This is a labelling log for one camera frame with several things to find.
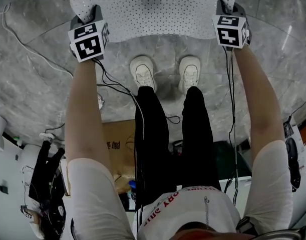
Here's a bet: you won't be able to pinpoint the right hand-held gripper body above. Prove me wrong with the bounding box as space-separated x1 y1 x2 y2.
211 13 251 52

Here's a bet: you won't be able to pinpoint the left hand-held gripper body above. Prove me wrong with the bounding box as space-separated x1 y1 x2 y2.
67 19 110 64

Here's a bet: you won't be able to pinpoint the white perforated cloth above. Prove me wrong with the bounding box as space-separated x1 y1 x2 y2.
69 0 238 44

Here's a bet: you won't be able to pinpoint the person's right forearm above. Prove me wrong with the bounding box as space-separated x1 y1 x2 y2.
231 43 285 158

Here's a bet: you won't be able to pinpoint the person's left forearm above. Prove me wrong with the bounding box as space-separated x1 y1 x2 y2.
64 58 111 165

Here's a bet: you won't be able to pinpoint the person's right white shoe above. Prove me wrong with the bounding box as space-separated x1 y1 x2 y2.
178 55 202 96

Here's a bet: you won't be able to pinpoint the person's white shoe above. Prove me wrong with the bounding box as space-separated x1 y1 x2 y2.
178 55 202 96
129 54 158 94

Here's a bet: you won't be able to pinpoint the person's left white shoe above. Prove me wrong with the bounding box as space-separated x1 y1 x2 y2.
129 54 158 94

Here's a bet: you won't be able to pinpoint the large printed cardboard box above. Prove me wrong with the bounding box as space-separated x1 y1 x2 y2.
101 119 138 185

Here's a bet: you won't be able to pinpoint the black trousers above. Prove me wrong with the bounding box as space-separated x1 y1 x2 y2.
133 85 221 210

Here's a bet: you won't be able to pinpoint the black oval device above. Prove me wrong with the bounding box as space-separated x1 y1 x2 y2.
283 137 301 193

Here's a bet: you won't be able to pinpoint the white printed t-shirt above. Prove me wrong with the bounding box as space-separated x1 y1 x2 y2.
67 139 294 240

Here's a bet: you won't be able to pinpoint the black body harness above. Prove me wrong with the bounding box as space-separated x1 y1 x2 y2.
236 215 258 236

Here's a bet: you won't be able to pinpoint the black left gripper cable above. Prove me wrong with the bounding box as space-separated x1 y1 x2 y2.
93 57 181 211

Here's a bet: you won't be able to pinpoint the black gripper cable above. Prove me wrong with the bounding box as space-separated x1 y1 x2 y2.
223 46 241 206
93 57 181 211

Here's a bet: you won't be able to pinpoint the white cable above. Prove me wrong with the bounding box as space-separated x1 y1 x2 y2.
0 2 74 79

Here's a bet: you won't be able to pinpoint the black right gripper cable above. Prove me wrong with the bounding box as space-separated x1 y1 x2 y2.
223 46 241 206

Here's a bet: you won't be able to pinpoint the black power cable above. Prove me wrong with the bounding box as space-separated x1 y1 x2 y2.
44 122 66 135

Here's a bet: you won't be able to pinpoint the silver necklace chain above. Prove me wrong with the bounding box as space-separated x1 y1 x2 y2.
203 195 210 226

